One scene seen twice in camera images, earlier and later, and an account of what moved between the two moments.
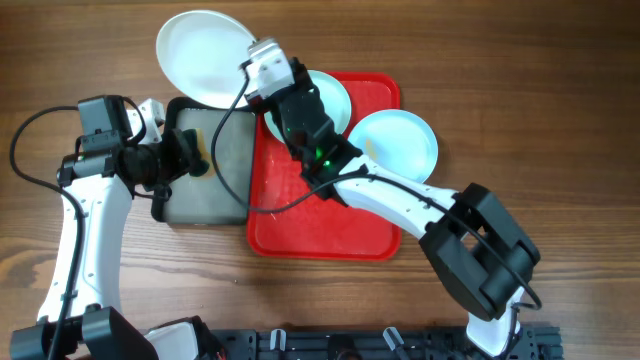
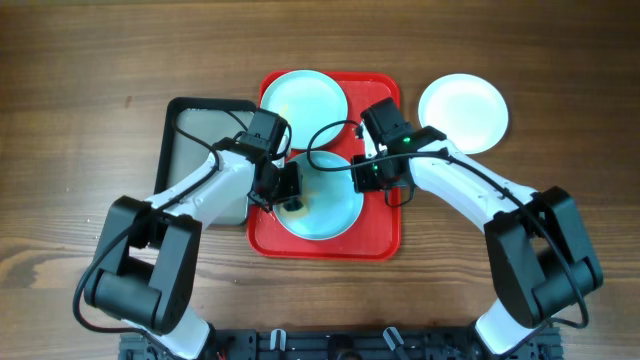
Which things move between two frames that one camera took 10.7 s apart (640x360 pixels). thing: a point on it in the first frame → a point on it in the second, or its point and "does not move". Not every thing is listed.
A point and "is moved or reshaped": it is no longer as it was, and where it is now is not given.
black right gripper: x=301 y=77 → x=361 y=183
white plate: x=200 y=53 → x=469 y=110
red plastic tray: x=327 y=227 does not move
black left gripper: x=174 y=143 → x=291 y=193
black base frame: x=376 y=343 does not move
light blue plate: x=399 y=140 is moved or reshaped
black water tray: x=200 y=200 does not move
